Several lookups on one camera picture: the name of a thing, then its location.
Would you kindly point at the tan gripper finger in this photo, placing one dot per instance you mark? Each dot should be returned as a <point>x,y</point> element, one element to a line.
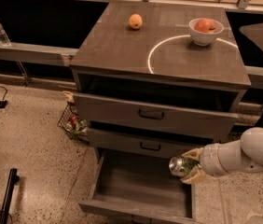
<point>193,154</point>
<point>196,175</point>

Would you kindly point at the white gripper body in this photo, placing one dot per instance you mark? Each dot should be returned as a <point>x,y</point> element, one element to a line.
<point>211,163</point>

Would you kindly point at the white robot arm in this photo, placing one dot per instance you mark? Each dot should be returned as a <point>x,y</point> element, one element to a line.
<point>243,155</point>

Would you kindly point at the middle grey drawer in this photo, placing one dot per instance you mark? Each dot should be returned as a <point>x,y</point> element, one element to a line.
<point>141,144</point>

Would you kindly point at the grey drawer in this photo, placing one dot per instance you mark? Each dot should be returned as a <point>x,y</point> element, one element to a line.
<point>162,118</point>
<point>140,189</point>
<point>141,144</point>

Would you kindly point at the bottom grey drawer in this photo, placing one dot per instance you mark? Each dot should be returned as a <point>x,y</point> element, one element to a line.
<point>140,189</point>

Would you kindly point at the grey drawer cabinet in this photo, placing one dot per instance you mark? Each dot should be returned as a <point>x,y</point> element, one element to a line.
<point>159,63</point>

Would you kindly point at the top grey drawer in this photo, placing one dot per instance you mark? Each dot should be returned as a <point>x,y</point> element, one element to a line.
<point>162,118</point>

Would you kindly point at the white ceramic bowl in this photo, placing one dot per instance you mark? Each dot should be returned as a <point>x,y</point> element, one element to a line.
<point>203,39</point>

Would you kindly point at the red apple in bowl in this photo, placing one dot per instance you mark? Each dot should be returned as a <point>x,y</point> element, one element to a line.
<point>205,26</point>

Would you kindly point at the orange fruit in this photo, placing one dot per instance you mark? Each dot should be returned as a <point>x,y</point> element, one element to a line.
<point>135,21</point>

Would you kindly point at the black metal stand leg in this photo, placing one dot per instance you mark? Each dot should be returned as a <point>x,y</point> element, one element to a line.
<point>12,180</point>

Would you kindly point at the clear plastic water bottle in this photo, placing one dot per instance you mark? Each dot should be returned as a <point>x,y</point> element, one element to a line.
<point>3,37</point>

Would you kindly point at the black wire basket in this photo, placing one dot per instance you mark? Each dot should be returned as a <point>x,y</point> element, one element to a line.
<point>74,127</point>

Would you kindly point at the grey metal shelf rail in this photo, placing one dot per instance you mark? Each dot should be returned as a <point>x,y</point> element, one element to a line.
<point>30,53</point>

